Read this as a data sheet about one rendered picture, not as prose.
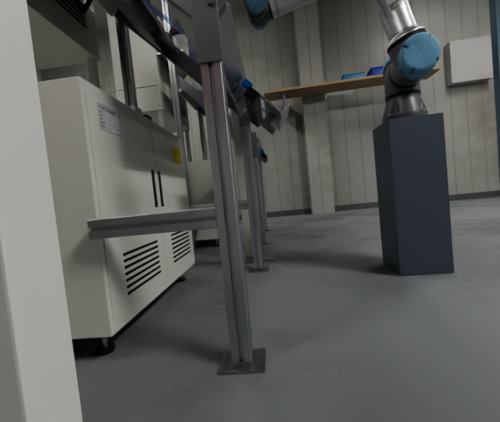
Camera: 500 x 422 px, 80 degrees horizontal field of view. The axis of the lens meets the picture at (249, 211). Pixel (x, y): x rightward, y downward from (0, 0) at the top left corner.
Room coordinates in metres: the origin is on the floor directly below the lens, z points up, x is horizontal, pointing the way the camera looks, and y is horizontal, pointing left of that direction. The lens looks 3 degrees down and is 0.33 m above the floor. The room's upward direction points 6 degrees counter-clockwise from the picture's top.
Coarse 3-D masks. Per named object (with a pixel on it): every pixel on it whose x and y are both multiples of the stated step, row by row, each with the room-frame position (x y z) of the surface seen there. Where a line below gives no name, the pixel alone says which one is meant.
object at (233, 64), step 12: (228, 12) 0.64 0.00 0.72; (228, 24) 0.67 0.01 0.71; (228, 36) 0.71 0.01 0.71; (228, 48) 0.75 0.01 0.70; (228, 60) 0.79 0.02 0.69; (240, 60) 0.87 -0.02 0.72; (228, 72) 0.85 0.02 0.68; (240, 72) 0.93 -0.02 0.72; (228, 84) 0.91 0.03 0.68; (240, 84) 1.00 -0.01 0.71; (240, 96) 1.09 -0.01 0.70; (240, 108) 1.19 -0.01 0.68
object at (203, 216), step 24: (192, 0) 0.56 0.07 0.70; (216, 0) 0.56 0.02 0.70; (216, 24) 0.56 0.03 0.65; (216, 48) 0.56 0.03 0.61; (240, 120) 1.35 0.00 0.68; (120, 216) 0.61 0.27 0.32; (144, 216) 0.58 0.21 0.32; (168, 216) 0.58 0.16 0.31; (192, 216) 0.57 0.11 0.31; (264, 360) 0.58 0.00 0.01
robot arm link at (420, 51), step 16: (384, 0) 0.96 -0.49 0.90; (400, 0) 0.94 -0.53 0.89; (384, 16) 0.97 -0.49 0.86; (400, 16) 0.94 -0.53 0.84; (400, 32) 0.94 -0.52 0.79; (416, 32) 0.92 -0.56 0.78; (400, 48) 0.94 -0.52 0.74; (416, 48) 0.91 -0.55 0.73; (432, 48) 0.90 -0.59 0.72; (400, 64) 0.94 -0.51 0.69; (416, 64) 0.92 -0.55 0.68; (432, 64) 0.91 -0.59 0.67; (400, 80) 1.01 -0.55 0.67; (416, 80) 0.98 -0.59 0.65
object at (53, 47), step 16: (32, 0) 0.98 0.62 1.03; (48, 0) 1.06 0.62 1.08; (64, 0) 1.15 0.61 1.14; (80, 0) 1.26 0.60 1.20; (32, 16) 1.01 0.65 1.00; (48, 16) 1.05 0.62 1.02; (64, 16) 1.14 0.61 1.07; (80, 16) 1.24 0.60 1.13; (32, 32) 1.10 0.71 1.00; (48, 32) 1.11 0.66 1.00; (64, 32) 1.13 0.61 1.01; (80, 32) 1.23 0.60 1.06; (48, 48) 1.21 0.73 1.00; (64, 48) 1.22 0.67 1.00; (80, 48) 1.23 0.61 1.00; (96, 48) 1.34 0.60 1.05; (48, 64) 1.34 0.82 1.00; (64, 64) 1.35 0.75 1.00; (96, 64) 1.34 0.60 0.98; (96, 80) 1.32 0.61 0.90
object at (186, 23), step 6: (174, 12) 0.82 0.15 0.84; (180, 12) 0.78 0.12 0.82; (180, 18) 0.83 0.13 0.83; (186, 18) 0.79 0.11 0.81; (186, 24) 0.84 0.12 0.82; (192, 24) 0.80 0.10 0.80; (186, 30) 0.89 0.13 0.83; (192, 30) 0.85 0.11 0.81; (192, 36) 0.90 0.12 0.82; (192, 42) 0.96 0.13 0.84; (228, 90) 1.23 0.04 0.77
